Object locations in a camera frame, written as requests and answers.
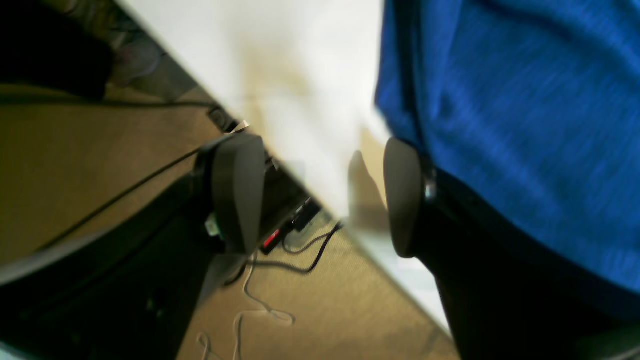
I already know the dark blue t-shirt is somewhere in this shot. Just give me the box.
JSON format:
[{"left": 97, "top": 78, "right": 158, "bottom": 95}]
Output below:
[{"left": 375, "top": 0, "right": 640, "bottom": 293}]

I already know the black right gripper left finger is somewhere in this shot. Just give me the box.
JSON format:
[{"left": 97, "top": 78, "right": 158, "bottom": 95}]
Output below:
[{"left": 0, "top": 133, "right": 266, "bottom": 360}]

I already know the thin white floor cable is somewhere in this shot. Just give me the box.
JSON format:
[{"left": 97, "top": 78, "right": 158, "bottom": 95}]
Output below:
[{"left": 197, "top": 250, "right": 297, "bottom": 360}]

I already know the black floor cable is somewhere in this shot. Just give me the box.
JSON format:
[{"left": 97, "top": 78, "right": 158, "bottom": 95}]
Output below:
[{"left": 35, "top": 97, "right": 346, "bottom": 288}]

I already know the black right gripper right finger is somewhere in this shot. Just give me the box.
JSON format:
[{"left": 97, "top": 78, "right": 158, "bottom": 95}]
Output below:
[{"left": 383, "top": 137, "right": 639, "bottom": 360}]

